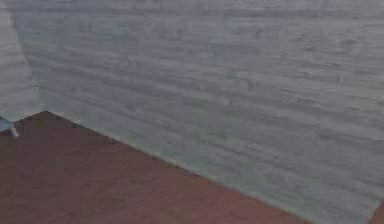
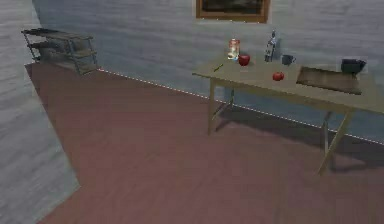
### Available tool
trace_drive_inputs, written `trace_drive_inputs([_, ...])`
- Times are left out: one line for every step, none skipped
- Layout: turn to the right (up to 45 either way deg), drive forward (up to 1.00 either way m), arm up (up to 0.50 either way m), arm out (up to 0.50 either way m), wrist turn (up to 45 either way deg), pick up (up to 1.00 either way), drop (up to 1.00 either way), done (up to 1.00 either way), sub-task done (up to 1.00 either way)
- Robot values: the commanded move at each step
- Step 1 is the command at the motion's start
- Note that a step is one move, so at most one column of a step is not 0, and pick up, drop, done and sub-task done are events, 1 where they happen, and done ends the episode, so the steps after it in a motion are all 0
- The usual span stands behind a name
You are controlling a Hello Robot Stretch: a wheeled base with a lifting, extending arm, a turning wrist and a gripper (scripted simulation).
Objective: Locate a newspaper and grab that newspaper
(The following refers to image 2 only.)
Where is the clear glass jar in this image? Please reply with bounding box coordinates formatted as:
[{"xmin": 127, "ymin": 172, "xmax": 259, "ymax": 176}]
[{"xmin": 227, "ymin": 38, "xmax": 241, "ymax": 62}]

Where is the dark metal shelf rack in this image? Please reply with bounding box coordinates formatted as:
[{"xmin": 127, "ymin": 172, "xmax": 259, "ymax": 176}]
[{"xmin": 21, "ymin": 27, "xmax": 99, "ymax": 76}]

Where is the black pot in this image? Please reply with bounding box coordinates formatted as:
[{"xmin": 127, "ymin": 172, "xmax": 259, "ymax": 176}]
[{"xmin": 340, "ymin": 58, "xmax": 367, "ymax": 75}]

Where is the dark grey mug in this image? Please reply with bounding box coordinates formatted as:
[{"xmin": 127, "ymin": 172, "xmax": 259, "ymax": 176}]
[{"xmin": 281, "ymin": 54, "xmax": 297, "ymax": 66}]

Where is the red apple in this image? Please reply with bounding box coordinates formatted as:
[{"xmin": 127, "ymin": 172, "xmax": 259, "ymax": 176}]
[{"xmin": 237, "ymin": 54, "xmax": 251, "ymax": 67}]

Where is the tan wooden table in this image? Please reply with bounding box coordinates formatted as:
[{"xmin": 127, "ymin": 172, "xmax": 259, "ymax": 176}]
[{"xmin": 191, "ymin": 54, "xmax": 384, "ymax": 177}]

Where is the brown wooden board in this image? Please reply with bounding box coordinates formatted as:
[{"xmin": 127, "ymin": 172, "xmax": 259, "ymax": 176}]
[{"xmin": 295, "ymin": 66, "xmax": 363, "ymax": 96}]

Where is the brown framed wall picture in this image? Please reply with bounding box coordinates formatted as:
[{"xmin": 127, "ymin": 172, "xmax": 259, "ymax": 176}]
[{"xmin": 195, "ymin": 0, "xmax": 271, "ymax": 24}]

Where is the dark glass bottle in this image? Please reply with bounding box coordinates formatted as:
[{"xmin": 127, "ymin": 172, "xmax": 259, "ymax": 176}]
[{"xmin": 264, "ymin": 29, "xmax": 278, "ymax": 63}]

